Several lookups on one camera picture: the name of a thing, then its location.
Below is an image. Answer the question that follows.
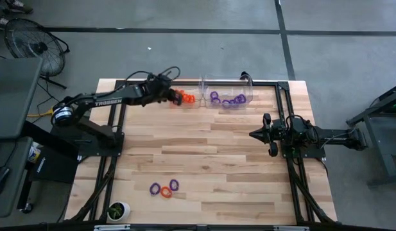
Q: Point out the white blue container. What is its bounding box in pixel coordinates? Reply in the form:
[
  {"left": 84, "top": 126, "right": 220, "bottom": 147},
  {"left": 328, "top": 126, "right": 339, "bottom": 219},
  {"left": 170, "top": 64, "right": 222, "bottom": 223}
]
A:
[{"left": 27, "top": 142, "right": 42, "bottom": 164}]

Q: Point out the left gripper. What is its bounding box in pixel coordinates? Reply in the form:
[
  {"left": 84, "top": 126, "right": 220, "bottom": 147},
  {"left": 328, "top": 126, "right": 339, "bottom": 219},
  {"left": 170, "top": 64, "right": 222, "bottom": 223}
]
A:
[{"left": 142, "top": 74, "right": 183, "bottom": 107}]

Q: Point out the black floor fan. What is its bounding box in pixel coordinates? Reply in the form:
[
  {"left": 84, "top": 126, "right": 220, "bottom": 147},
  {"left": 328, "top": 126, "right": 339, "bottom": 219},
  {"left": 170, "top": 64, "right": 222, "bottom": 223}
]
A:
[{"left": 3, "top": 17, "right": 71, "bottom": 90}]

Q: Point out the black leg with caster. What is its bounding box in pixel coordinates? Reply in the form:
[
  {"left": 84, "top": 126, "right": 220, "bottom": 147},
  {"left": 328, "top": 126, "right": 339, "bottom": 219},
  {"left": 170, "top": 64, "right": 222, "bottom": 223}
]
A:
[{"left": 17, "top": 179, "right": 34, "bottom": 214}]

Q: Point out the clear plastic bin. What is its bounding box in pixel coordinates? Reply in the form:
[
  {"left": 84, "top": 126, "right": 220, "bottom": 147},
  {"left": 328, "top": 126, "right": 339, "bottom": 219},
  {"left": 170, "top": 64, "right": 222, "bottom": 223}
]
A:
[
  {"left": 152, "top": 76, "right": 204, "bottom": 110},
  {"left": 202, "top": 76, "right": 254, "bottom": 110}
]

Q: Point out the grey desk top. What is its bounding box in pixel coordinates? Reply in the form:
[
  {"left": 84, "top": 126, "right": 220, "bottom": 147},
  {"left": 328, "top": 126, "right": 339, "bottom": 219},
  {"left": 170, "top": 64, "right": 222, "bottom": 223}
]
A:
[
  {"left": 0, "top": 136, "right": 34, "bottom": 219},
  {"left": 0, "top": 57, "right": 44, "bottom": 139}
]

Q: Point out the black metal cart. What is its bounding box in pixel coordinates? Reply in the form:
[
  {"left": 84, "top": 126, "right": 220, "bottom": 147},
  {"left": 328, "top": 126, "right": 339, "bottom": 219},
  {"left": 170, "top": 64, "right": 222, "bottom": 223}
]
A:
[{"left": 346, "top": 81, "right": 396, "bottom": 187}]

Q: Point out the black desk beam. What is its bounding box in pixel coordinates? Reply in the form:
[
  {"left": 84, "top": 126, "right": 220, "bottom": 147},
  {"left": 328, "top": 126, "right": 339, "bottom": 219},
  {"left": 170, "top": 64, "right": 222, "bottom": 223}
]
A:
[{"left": 22, "top": 121, "right": 82, "bottom": 160}]

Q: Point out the black computer case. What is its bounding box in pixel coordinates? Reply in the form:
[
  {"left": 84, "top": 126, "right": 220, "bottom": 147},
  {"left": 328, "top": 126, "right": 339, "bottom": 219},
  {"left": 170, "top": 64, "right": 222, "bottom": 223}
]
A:
[{"left": 30, "top": 146, "right": 80, "bottom": 184}]

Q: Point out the black aluminium rig frame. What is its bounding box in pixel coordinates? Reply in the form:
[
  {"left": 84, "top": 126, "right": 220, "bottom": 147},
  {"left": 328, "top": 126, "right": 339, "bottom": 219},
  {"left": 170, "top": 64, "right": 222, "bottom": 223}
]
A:
[{"left": 67, "top": 73, "right": 336, "bottom": 231}]

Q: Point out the small plant in white pot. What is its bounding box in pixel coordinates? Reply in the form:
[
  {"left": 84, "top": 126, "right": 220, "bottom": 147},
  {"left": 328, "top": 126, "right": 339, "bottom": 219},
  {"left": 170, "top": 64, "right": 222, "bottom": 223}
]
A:
[{"left": 107, "top": 201, "right": 132, "bottom": 222}]

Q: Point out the black floor cable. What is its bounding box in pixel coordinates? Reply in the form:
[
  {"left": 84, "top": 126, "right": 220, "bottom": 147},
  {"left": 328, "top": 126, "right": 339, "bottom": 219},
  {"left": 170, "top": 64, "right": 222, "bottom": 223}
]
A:
[{"left": 37, "top": 81, "right": 96, "bottom": 107}]

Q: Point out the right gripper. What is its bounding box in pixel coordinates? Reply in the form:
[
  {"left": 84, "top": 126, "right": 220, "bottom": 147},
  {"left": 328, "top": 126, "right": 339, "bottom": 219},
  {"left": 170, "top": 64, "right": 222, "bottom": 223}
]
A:
[{"left": 248, "top": 113, "right": 285, "bottom": 158}]

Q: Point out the silver metal bracket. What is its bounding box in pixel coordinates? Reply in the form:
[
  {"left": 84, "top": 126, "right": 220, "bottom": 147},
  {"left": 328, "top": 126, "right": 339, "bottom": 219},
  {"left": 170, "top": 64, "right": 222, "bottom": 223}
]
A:
[
  {"left": 94, "top": 224, "right": 131, "bottom": 231},
  {"left": 273, "top": 225, "right": 309, "bottom": 231}
]

